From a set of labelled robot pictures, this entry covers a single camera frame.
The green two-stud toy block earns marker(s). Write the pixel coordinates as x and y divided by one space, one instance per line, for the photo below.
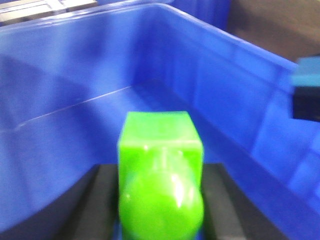
160 164

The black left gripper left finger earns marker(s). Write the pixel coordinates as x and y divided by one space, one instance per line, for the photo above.
87 211

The large blue plastic bin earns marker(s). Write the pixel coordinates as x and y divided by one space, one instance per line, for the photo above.
68 82

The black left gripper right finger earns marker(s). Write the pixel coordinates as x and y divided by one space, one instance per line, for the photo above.
228 213

